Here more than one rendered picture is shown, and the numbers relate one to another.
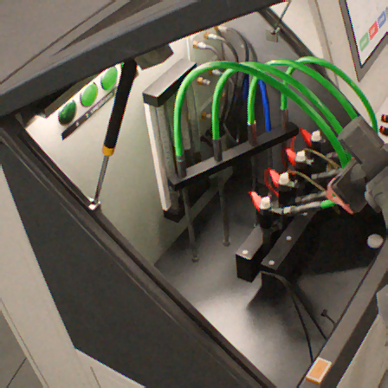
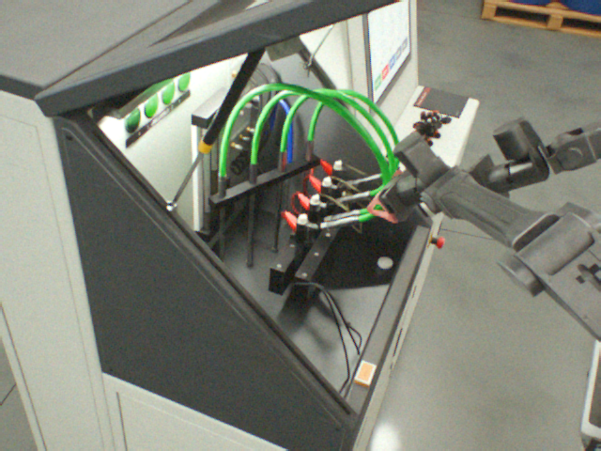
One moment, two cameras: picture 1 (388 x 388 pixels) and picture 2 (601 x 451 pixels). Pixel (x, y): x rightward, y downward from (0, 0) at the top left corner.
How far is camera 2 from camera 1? 25 cm
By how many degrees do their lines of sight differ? 16
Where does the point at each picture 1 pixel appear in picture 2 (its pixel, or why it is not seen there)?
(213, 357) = (277, 355)
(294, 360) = (329, 369)
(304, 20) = (335, 55)
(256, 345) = not seen: hidden behind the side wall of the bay
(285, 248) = (315, 263)
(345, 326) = (380, 333)
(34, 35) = (93, 33)
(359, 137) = (418, 148)
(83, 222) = (161, 222)
